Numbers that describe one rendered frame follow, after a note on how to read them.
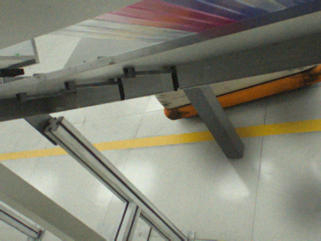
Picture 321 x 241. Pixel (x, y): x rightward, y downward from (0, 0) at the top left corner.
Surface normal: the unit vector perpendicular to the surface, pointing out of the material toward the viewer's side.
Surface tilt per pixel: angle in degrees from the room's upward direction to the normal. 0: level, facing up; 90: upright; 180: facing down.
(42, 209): 90
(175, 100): 90
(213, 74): 47
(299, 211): 0
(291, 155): 0
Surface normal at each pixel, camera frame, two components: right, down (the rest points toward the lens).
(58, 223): 0.84, -0.12
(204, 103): -0.26, 0.77
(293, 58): -0.51, 0.14
